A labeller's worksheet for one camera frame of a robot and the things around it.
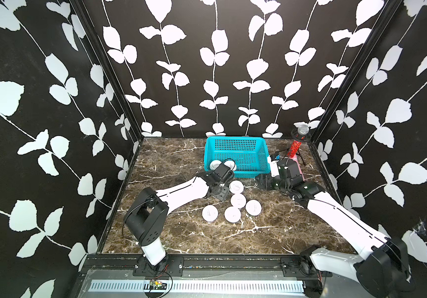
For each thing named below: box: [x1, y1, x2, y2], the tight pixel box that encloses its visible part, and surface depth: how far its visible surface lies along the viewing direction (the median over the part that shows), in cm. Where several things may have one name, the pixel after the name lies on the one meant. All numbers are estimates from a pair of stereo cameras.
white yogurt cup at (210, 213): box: [201, 204, 219, 222], surface depth 84 cm
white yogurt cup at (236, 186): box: [229, 180, 244, 194], surface depth 92 cm
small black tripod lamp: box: [281, 124, 312, 167], surface depth 92 cm
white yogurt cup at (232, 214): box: [224, 206, 242, 223], surface depth 84 cm
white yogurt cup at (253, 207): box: [245, 199, 262, 217], surface depth 86 cm
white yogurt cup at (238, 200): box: [230, 193, 247, 209], surface depth 89 cm
